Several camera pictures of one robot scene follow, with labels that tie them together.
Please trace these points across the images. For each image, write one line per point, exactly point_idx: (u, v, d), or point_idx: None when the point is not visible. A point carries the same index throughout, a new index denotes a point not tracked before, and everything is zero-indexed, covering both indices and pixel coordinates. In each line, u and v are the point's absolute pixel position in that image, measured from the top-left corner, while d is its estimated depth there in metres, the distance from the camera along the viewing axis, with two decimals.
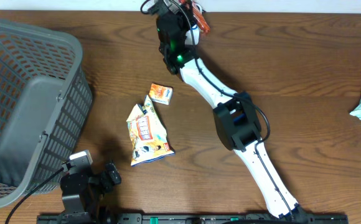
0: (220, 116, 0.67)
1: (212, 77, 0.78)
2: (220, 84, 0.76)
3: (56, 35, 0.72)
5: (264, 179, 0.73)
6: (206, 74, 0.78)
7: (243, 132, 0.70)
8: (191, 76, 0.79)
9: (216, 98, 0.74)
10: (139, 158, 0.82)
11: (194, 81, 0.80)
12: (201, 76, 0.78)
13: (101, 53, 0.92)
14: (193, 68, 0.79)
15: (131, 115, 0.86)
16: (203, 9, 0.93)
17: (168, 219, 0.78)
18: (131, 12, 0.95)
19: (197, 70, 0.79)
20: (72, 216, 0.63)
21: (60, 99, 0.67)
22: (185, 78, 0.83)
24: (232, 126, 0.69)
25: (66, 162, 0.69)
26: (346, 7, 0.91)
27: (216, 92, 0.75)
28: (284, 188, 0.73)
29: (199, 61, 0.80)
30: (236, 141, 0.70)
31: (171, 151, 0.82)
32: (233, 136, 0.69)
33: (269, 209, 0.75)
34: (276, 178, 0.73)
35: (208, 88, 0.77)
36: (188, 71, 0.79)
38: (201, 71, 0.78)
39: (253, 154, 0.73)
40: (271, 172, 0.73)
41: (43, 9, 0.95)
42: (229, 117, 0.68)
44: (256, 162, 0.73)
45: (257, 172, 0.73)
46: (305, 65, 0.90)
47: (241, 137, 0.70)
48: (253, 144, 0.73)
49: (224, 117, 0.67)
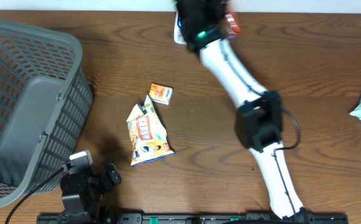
0: (246, 116, 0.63)
1: (238, 67, 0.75)
2: (247, 78, 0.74)
3: (56, 35, 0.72)
5: (276, 182, 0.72)
6: (232, 61, 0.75)
7: (265, 134, 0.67)
8: (215, 61, 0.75)
9: (243, 93, 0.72)
10: (139, 158, 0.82)
11: (217, 65, 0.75)
12: (227, 63, 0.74)
13: (101, 53, 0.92)
14: (218, 51, 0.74)
15: (131, 115, 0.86)
16: None
17: (168, 219, 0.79)
18: (131, 12, 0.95)
19: (223, 55, 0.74)
20: (72, 216, 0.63)
21: (60, 99, 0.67)
22: (206, 61, 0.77)
24: (255, 127, 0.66)
25: (66, 162, 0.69)
26: (346, 7, 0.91)
27: (243, 86, 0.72)
28: (292, 191, 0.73)
29: (226, 45, 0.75)
30: (256, 141, 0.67)
31: (171, 151, 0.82)
32: (254, 136, 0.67)
33: (273, 209, 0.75)
34: (287, 182, 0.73)
35: (233, 79, 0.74)
36: (211, 51, 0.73)
38: (228, 58, 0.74)
39: (269, 155, 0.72)
40: (283, 175, 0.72)
41: (43, 9, 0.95)
42: (254, 118, 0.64)
44: (271, 164, 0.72)
45: (270, 174, 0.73)
46: (305, 65, 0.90)
47: (261, 138, 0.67)
48: (272, 147, 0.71)
49: (249, 117, 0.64)
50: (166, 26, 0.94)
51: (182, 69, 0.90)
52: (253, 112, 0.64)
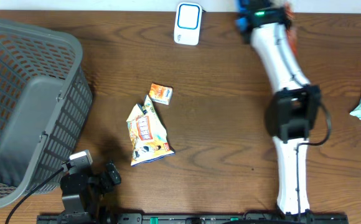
0: (281, 103, 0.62)
1: (289, 54, 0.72)
2: (294, 67, 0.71)
3: (56, 35, 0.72)
5: (290, 177, 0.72)
6: (284, 46, 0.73)
7: (294, 125, 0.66)
8: (266, 42, 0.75)
9: (284, 79, 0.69)
10: (139, 158, 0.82)
11: (267, 48, 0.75)
12: (276, 47, 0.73)
13: (101, 53, 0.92)
14: (272, 33, 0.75)
15: (131, 115, 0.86)
16: (203, 9, 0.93)
17: (168, 219, 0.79)
18: (131, 12, 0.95)
19: (275, 38, 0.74)
20: (72, 216, 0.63)
21: (60, 99, 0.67)
22: (257, 43, 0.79)
24: (286, 116, 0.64)
25: (66, 162, 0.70)
26: (346, 7, 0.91)
27: (287, 74, 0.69)
28: (304, 191, 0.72)
29: (281, 30, 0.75)
30: (282, 129, 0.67)
31: (171, 151, 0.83)
32: (282, 125, 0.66)
33: (279, 204, 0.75)
34: (302, 180, 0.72)
35: (279, 65, 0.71)
36: (266, 33, 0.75)
38: (279, 42, 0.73)
39: (292, 149, 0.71)
40: (300, 172, 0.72)
41: (43, 9, 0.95)
42: (288, 108, 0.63)
44: (291, 158, 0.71)
45: (287, 168, 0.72)
46: (305, 65, 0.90)
47: (289, 128, 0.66)
48: (295, 141, 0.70)
49: (282, 107, 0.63)
50: (166, 25, 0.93)
51: (182, 68, 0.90)
52: (289, 102, 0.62)
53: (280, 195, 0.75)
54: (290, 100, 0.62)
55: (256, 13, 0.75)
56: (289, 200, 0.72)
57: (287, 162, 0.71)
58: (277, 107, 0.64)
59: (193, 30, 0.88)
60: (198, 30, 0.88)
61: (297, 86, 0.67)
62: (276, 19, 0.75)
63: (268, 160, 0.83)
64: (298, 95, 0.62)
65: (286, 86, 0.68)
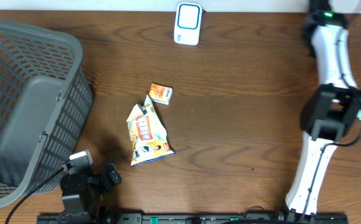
0: (323, 95, 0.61)
1: (343, 56, 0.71)
2: (345, 68, 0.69)
3: (56, 35, 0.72)
5: (307, 175, 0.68)
6: (341, 48, 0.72)
7: (328, 125, 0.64)
8: (325, 41, 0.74)
9: (333, 76, 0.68)
10: (139, 158, 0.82)
11: (322, 45, 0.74)
12: (335, 47, 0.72)
13: (101, 53, 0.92)
14: (333, 35, 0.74)
15: (131, 115, 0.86)
16: (203, 9, 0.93)
17: (168, 219, 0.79)
18: (131, 12, 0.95)
19: (335, 39, 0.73)
20: (72, 217, 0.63)
21: (60, 99, 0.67)
22: (315, 41, 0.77)
24: (323, 112, 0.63)
25: (66, 162, 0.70)
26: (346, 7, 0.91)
27: (337, 73, 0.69)
28: (315, 194, 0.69)
29: (343, 35, 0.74)
30: (315, 125, 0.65)
31: (171, 151, 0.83)
32: (317, 120, 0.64)
33: (287, 200, 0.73)
34: (317, 182, 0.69)
35: (332, 62, 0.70)
36: (326, 31, 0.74)
38: (338, 43, 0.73)
39: (317, 148, 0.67)
40: (318, 173, 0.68)
41: (43, 9, 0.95)
42: (328, 104, 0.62)
44: (314, 157, 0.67)
45: (307, 165, 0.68)
46: (305, 65, 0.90)
47: (322, 126, 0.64)
48: (323, 142, 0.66)
49: (323, 100, 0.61)
50: (166, 25, 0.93)
51: (182, 68, 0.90)
52: (331, 98, 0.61)
53: (290, 190, 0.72)
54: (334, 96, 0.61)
55: (324, 13, 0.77)
56: (297, 198, 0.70)
57: (309, 160, 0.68)
58: (316, 100, 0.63)
59: (194, 30, 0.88)
60: (198, 30, 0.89)
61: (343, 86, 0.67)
62: (341, 22, 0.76)
63: (268, 160, 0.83)
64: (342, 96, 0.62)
65: (333, 82, 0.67)
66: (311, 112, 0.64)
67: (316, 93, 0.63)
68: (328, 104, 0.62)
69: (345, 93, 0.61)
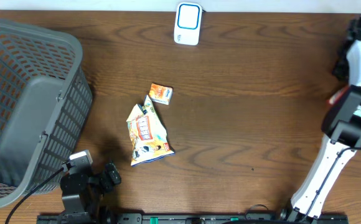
0: (350, 94, 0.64)
1: None
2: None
3: (56, 35, 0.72)
5: (318, 177, 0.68)
6: None
7: (351, 129, 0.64)
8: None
9: None
10: (139, 158, 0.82)
11: (357, 56, 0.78)
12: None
13: (101, 53, 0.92)
14: None
15: (131, 115, 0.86)
16: (203, 9, 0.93)
17: (168, 219, 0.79)
18: (131, 12, 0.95)
19: None
20: (72, 216, 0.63)
21: (60, 99, 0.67)
22: (351, 53, 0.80)
24: (348, 114, 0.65)
25: (66, 162, 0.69)
26: (346, 8, 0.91)
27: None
28: (322, 198, 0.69)
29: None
30: (337, 127, 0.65)
31: (171, 151, 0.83)
32: (341, 121, 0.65)
33: (292, 198, 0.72)
34: (327, 186, 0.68)
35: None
36: None
38: None
39: (334, 152, 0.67)
40: (330, 178, 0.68)
41: (42, 9, 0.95)
42: (355, 105, 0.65)
44: (329, 161, 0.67)
45: (320, 168, 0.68)
46: (305, 65, 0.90)
47: (345, 129, 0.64)
48: (340, 147, 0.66)
49: (350, 100, 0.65)
50: (165, 26, 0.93)
51: (182, 68, 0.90)
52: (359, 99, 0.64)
53: (297, 190, 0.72)
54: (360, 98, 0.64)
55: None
56: (303, 198, 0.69)
57: (323, 163, 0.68)
58: (342, 101, 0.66)
59: (194, 30, 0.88)
60: (198, 30, 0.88)
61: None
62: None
63: (268, 160, 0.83)
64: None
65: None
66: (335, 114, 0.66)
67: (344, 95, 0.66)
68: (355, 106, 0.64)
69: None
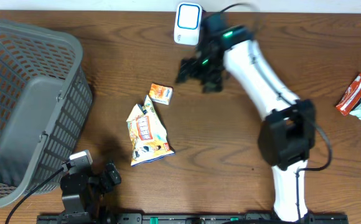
0: (272, 127, 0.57)
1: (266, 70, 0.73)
2: (263, 90, 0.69)
3: (56, 35, 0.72)
5: (290, 193, 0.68)
6: (260, 64, 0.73)
7: (293, 148, 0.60)
8: (240, 65, 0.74)
9: (272, 101, 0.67)
10: (139, 158, 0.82)
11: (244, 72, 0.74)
12: (253, 67, 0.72)
13: (101, 53, 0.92)
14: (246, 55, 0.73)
15: (131, 115, 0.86)
16: (203, 9, 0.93)
17: (168, 219, 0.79)
18: (131, 12, 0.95)
19: (250, 59, 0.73)
20: (72, 216, 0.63)
21: (60, 99, 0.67)
22: (235, 63, 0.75)
24: (284, 140, 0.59)
25: (66, 162, 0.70)
26: (346, 7, 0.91)
27: (272, 93, 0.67)
28: (301, 199, 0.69)
29: (254, 46, 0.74)
30: (284, 160, 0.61)
31: (171, 151, 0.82)
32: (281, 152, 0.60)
33: (276, 208, 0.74)
34: (301, 193, 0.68)
35: (259, 81, 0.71)
36: (236, 54, 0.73)
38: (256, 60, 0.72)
39: (291, 172, 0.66)
40: (299, 188, 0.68)
41: (42, 9, 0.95)
42: (283, 130, 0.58)
44: (291, 179, 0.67)
45: (286, 186, 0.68)
46: (305, 65, 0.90)
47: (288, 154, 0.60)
48: (296, 166, 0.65)
49: (277, 129, 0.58)
50: (165, 26, 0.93)
51: None
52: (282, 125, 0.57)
53: (277, 198, 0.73)
54: (282, 122, 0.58)
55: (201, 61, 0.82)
56: (288, 211, 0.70)
57: (287, 183, 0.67)
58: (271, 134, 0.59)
59: (194, 29, 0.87)
60: (198, 30, 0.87)
61: (285, 106, 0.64)
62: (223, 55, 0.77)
63: None
64: (289, 113, 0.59)
65: (275, 107, 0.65)
66: (272, 150, 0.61)
67: (266, 128, 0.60)
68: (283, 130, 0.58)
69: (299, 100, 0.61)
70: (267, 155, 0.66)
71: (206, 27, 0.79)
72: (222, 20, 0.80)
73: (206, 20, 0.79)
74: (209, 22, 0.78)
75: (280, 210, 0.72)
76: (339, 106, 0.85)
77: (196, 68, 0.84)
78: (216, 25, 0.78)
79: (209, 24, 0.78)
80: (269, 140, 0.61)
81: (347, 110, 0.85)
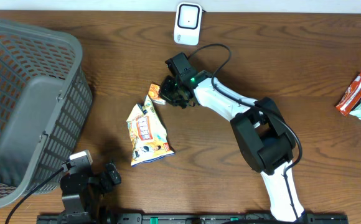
0: (239, 127, 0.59)
1: (228, 91, 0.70)
2: (226, 104, 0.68)
3: (56, 36, 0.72)
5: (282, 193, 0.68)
6: (221, 88, 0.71)
7: (272, 149, 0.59)
8: (205, 96, 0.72)
9: (235, 108, 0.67)
10: (139, 158, 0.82)
11: (210, 99, 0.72)
12: (216, 93, 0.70)
13: (101, 53, 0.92)
14: (206, 86, 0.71)
15: (131, 115, 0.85)
16: (203, 9, 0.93)
17: (168, 219, 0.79)
18: (131, 12, 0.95)
19: (211, 87, 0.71)
20: (72, 216, 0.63)
21: (60, 99, 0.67)
22: (200, 96, 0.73)
24: (256, 139, 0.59)
25: (66, 162, 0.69)
26: (346, 8, 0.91)
27: (233, 103, 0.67)
28: (295, 198, 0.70)
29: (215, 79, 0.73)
30: (266, 163, 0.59)
31: (171, 151, 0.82)
32: (256, 152, 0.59)
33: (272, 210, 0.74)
34: (294, 193, 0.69)
35: (223, 101, 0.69)
36: (201, 89, 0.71)
38: (216, 88, 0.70)
39: (279, 175, 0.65)
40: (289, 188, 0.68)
41: (42, 9, 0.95)
42: (251, 128, 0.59)
44: (280, 181, 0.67)
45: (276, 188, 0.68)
46: (305, 65, 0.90)
47: (267, 154, 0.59)
48: (282, 167, 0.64)
49: (244, 127, 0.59)
50: (165, 26, 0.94)
51: None
52: (246, 122, 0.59)
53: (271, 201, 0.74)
54: (247, 120, 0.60)
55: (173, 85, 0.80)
56: (284, 211, 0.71)
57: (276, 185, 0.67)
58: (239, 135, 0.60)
59: (194, 29, 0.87)
60: (198, 30, 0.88)
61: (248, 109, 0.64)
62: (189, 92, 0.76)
63: None
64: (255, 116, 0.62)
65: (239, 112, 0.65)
66: (251, 155, 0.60)
67: (234, 131, 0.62)
68: (251, 127, 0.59)
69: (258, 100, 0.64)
70: (251, 165, 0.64)
71: (172, 68, 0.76)
72: (185, 58, 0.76)
73: (172, 60, 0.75)
74: (175, 63, 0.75)
75: (276, 212, 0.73)
76: (339, 106, 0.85)
77: (169, 86, 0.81)
78: (182, 67, 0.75)
79: (174, 65, 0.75)
80: (244, 147, 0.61)
81: (347, 110, 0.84)
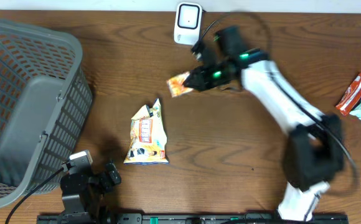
0: (298, 139, 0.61)
1: (284, 85, 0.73)
2: (283, 104, 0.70)
3: (56, 35, 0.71)
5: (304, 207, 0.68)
6: (279, 80, 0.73)
7: (325, 171, 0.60)
8: (259, 83, 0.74)
9: (292, 114, 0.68)
10: (132, 158, 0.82)
11: (261, 86, 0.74)
12: (272, 83, 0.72)
13: (101, 53, 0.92)
14: (262, 70, 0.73)
15: (137, 114, 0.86)
16: (203, 9, 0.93)
17: (168, 219, 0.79)
18: (131, 12, 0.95)
19: (267, 75, 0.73)
20: (72, 216, 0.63)
21: (60, 99, 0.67)
22: (251, 81, 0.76)
24: (310, 157, 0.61)
25: (66, 162, 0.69)
26: (347, 7, 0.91)
27: (290, 106, 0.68)
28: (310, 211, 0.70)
29: (272, 65, 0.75)
30: (312, 180, 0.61)
31: (165, 160, 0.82)
32: (306, 168, 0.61)
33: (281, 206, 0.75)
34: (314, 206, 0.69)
35: (278, 97, 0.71)
36: (254, 72, 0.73)
38: (273, 77, 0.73)
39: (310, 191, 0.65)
40: (313, 204, 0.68)
41: (42, 9, 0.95)
42: (308, 144, 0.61)
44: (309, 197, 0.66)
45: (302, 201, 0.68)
46: (305, 65, 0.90)
47: (318, 173, 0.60)
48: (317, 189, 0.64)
49: (302, 141, 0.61)
50: (166, 26, 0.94)
51: (182, 68, 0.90)
52: (305, 137, 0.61)
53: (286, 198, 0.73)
54: (307, 135, 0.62)
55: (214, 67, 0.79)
56: (291, 213, 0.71)
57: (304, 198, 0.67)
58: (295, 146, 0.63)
59: (194, 28, 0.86)
60: (198, 30, 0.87)
61: (305, 121, 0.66)
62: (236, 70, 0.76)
63: (268, 160, 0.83)
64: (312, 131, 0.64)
65: (295, 119, 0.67)
66: (299, 168, 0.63)
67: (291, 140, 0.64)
68: (309, 144, 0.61)
69: (322, 116, 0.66)
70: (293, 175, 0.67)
71: (222, 40, 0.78)
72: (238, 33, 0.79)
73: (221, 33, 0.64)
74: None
75: (284, 211, 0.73)
76: (339, 106, 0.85)
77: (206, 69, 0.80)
78: (233, 42, 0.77)
79: (226, 38, 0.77)
80: (295, 158, 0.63)
81: (347, 110, 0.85)
